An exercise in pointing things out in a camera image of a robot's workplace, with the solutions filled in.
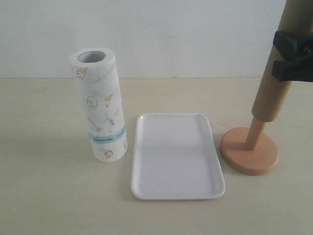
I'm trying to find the white rectangular plastic tray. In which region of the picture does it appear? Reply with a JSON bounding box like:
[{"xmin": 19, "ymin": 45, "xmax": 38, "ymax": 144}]
[{"xmin": 130, "ymin": 113, "xmax": 225, "ymax": 200}]

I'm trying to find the brown cardboard tube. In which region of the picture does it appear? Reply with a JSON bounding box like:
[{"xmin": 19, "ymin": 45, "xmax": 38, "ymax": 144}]
[{"xmin": 251, "ymin": 0, "xmax": 313, "ymax": 123}]

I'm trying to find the printed paper towel roll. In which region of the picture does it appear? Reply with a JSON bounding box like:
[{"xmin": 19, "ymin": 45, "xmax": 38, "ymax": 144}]
[{"xmin": 69, "ymin": 47, "xmax": 128, "ymax": 163}]

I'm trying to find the wooden paper towel holder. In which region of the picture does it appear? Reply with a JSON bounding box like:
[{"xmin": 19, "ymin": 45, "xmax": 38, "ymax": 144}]
[{"xmin": 220, "ymin": 117, "xmax": 279, "ymax": 176}]

